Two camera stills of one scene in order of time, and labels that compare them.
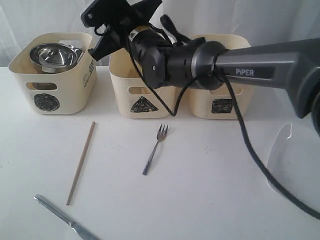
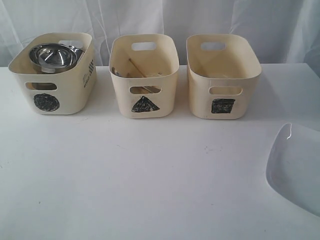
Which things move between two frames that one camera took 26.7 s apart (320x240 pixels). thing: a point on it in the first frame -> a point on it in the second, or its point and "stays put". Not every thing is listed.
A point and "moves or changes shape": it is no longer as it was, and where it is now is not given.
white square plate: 294,163 stays put
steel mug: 77,51 stays put
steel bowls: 54,57 stays put
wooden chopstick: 81,164 moves or changes shape
